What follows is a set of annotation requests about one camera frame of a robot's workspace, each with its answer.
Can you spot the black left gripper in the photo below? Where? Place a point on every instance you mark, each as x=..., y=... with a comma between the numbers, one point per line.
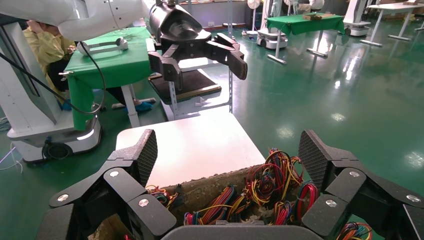
x=175, y=26

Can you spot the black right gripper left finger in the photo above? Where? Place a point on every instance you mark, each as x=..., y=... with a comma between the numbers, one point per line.
x=122, y=185

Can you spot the blue shoe cover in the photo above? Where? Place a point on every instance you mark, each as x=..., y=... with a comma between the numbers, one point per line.
x=140, y=107

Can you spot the green cloth covered table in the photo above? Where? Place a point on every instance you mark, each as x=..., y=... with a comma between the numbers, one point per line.
x=298, y=24

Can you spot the person in yellow coat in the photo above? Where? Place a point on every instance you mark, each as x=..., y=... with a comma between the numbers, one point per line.
x=46, y=46

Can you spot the flat brown cardboard piece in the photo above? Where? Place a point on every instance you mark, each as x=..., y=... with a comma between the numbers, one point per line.
x=314, y=16

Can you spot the white desk with legs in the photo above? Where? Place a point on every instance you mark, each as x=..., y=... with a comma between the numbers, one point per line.
x=394, y=6

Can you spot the white standing fan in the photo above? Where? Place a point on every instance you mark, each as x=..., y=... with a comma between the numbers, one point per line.
x=253, y=3

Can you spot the brown pulp cardboard box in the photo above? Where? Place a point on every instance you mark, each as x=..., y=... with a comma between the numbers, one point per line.
x=205, y=188

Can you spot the white table leg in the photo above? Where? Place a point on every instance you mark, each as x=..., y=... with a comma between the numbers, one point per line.
x=130, y=106

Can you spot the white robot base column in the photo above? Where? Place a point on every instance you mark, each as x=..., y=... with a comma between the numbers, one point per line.
x=33, y=112

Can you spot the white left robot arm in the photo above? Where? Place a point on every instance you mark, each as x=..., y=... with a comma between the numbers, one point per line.
x=99, y=16

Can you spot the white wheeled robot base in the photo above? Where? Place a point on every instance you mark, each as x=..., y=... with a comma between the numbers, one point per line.
x=357, y=28
x=271, y=38

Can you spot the green tablecloth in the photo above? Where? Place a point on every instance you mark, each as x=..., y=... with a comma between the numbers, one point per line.
x=109, y=66

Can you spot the black mat board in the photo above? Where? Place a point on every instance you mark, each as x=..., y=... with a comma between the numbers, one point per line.
x=188, y=84

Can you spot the grey metal shelf rack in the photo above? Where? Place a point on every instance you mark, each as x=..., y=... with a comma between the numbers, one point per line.
x=185, y=111

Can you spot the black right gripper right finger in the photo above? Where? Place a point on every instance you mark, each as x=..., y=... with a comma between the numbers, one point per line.
x=344, y=185

